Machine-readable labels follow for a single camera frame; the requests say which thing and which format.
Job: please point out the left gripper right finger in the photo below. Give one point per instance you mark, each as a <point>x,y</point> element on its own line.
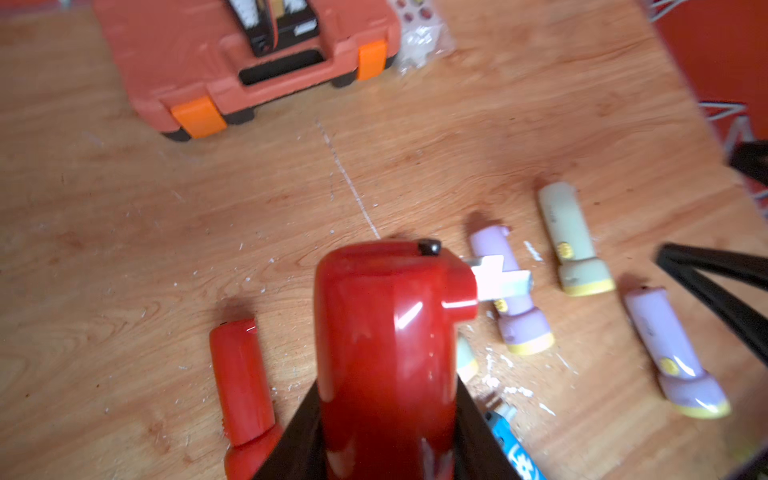
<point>477,454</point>

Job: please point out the blue flashlight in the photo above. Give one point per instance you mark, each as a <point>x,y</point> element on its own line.
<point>499,418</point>

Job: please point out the red flashlight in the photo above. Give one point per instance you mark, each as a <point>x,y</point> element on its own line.
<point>248,416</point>
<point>386,315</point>

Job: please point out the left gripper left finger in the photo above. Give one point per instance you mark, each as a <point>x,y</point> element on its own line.
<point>299,454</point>

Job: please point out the orange tool case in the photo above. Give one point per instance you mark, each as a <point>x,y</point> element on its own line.
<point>190,69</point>

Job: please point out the plastic bag with stickers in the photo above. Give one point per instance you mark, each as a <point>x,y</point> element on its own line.
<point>424,34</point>

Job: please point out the green flashlight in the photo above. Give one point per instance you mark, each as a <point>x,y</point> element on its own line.
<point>581,271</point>
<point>467,365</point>

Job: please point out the purple flashlight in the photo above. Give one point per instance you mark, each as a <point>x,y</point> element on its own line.
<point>523,326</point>
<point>692,390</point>

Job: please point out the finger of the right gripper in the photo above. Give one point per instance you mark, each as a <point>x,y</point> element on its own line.
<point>687,266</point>

